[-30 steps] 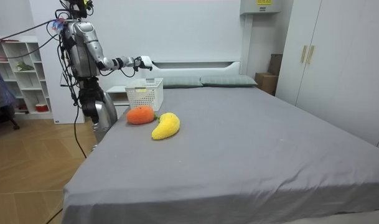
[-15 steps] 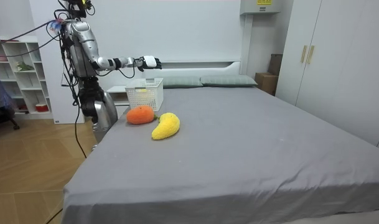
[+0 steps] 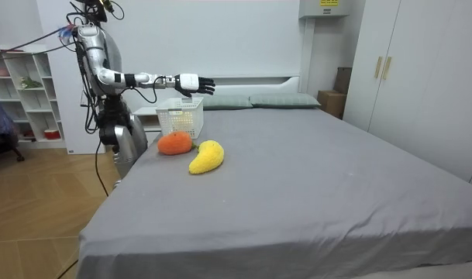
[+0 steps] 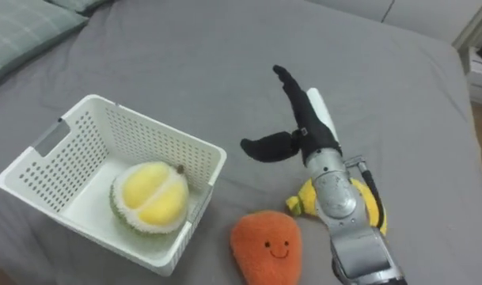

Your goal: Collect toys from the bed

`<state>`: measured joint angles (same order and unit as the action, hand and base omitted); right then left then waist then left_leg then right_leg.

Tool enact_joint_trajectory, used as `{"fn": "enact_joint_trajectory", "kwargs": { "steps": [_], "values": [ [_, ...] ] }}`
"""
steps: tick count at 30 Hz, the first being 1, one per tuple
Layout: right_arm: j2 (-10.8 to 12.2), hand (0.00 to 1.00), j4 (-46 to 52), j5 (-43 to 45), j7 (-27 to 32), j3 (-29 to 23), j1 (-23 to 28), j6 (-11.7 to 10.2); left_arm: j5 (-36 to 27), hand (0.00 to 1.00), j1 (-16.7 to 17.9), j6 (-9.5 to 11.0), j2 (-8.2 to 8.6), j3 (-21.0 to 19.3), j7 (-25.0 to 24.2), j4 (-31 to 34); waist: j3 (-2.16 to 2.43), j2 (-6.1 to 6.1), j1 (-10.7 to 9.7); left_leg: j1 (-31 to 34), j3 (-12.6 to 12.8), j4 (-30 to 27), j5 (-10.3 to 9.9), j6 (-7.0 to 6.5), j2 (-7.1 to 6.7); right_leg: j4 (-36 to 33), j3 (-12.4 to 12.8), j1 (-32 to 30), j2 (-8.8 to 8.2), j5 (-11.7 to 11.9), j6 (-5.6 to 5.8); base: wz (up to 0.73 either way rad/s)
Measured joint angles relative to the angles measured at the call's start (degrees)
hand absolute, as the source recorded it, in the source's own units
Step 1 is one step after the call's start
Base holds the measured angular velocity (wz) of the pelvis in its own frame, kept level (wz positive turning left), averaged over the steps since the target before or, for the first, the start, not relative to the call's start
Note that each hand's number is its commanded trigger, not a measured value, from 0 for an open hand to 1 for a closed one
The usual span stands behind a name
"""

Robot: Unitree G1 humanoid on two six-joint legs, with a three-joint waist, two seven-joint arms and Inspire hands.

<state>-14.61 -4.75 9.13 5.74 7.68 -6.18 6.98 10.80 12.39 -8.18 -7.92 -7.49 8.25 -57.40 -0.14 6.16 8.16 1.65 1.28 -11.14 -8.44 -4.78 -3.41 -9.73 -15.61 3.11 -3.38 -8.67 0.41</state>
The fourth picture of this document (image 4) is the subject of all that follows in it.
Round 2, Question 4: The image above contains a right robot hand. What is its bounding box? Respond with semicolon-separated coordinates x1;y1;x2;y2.
240;64;343;166

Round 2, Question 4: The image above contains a grey bed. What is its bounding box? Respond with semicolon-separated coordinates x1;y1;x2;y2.
0;0;482;285

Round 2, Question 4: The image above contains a yellow banana soft toy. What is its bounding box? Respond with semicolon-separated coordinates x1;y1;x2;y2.
285;177;388;236

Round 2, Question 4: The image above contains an orange smiling soft toy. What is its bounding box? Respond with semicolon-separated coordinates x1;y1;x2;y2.
230;210;303;285

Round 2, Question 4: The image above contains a durian soft toy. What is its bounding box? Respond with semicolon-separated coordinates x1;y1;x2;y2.
108;161;190;235

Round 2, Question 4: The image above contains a white cabinet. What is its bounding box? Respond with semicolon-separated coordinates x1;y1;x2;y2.
453;0;482;106

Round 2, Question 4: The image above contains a white perforated plastic basket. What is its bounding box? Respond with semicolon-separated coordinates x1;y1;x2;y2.
0;93;228;277

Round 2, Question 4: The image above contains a green-grey pillow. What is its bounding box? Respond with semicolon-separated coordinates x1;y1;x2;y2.
0;0;89;86
48;0;111;13

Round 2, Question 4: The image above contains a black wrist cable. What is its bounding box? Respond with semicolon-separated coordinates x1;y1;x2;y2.
343;155;385;230

